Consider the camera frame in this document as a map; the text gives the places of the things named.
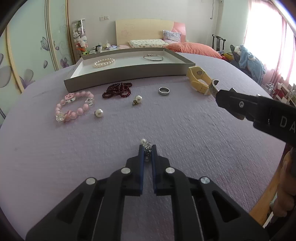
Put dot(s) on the white mug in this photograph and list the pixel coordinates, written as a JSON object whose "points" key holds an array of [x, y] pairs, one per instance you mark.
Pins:
{"points": [[99, 48]]}

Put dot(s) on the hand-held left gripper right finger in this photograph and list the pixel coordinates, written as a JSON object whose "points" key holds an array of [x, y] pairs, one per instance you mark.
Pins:
{"points": [[154, 169]]}

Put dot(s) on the colourful cloth pile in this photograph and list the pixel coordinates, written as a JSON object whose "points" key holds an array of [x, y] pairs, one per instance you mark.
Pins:
{"points": [[227, 56]]}

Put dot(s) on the clear plush toy tube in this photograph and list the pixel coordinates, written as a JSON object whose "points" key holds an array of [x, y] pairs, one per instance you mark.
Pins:
{"points": [[79, 39]]}

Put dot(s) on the pearl earring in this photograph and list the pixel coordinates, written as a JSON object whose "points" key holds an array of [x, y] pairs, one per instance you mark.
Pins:
{"points": [[99, 113], [138, 99]]}

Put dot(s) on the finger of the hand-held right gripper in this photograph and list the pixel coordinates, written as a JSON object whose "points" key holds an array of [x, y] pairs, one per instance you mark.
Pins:
{"points": [[231, 102]]}

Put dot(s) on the person's right hand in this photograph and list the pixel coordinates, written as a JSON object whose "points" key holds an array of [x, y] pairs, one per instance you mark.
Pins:
{"points": [[288, 185]]}

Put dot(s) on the blue plush garment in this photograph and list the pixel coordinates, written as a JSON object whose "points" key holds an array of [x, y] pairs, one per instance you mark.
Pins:
{"points": [[248, 60]]}

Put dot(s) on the pink curtain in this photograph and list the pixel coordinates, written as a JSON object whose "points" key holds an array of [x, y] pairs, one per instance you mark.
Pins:
{"points": [[285, 46]]}

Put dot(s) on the black wooden chair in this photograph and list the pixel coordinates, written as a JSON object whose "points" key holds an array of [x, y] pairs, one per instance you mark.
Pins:
{"points": [[216, 41]]}

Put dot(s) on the beige pink headboard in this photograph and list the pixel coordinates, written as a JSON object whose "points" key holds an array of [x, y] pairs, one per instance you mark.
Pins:
{"points": [[143, 29]]}

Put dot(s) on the flower print wardrobe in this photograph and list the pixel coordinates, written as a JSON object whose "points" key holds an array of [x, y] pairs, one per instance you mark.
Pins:
{"points": [[30, 46]]}

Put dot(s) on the white plush toy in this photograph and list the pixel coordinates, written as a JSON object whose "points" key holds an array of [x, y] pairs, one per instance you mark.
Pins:
{"points": [[237, 49]]}

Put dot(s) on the yellow wrist watch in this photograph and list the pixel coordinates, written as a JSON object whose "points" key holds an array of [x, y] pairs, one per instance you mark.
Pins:
{"points": [[196, 73]]}

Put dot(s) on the white patterned pillow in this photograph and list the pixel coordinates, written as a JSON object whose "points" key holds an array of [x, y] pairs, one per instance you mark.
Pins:
{"points": [[148, 43]]}

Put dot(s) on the folded pink quilt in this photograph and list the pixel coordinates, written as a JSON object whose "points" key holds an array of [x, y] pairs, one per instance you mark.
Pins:
{"points": [[194, 48]]}

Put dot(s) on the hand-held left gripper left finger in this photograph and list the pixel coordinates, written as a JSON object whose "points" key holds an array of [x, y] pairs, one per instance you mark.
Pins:
{"points": [[140, 166]]}

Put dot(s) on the grey cardboard tray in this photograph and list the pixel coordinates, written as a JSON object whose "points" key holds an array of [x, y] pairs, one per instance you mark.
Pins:
{"points": [[129, 70]]}

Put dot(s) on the small purple pillow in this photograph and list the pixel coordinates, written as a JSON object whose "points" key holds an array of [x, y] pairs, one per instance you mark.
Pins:
{"points": [[171, 36]]}

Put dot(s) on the thin silver bangle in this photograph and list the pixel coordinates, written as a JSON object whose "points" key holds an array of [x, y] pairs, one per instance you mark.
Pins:
{"points": [[150, 55]]}

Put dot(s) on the wall switch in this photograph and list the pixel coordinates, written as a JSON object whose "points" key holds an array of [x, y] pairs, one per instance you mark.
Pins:
{"points": [[104, 17]]}

